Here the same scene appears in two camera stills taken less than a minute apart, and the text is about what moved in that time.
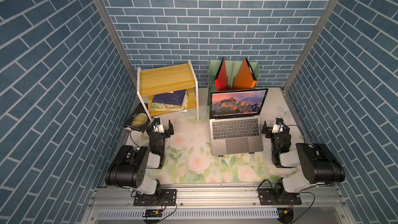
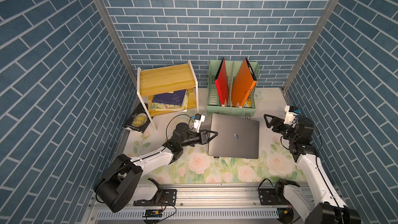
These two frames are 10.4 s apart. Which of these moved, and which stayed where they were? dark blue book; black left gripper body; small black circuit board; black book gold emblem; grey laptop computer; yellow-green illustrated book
Moved: grey laptop computer; black left gripper body
Stayed: black book gold emblem; dark blue book; small black circuit board; yellow-green illustrated book
